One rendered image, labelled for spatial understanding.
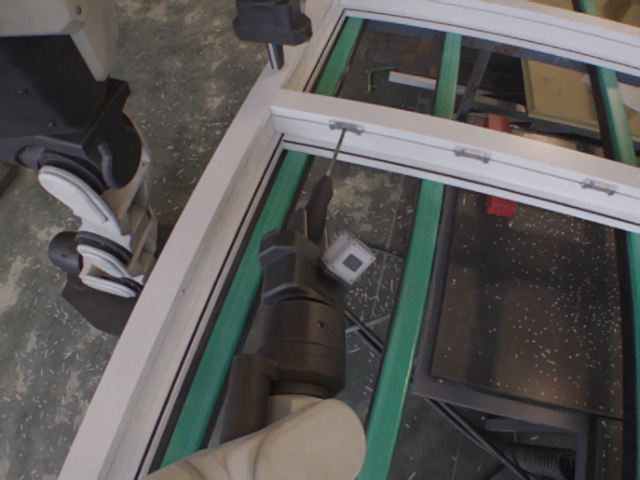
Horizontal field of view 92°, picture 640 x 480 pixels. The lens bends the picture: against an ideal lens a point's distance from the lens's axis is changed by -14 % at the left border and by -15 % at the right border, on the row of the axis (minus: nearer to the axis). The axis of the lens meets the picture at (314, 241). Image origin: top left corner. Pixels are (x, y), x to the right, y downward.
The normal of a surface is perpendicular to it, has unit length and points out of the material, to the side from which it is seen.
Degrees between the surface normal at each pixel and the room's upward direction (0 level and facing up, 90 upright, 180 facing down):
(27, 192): 0
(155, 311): 0
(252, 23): 90
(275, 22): 90
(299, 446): 46
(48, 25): 96
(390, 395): 0
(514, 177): 90
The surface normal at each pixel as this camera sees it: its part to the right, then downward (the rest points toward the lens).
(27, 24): 0.81, 0.55
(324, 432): 0.67, -0.45
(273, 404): -0.74, -0.45
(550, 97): -0.05, -0.45
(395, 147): -0.30, 0.86
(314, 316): 0.32, -0.59
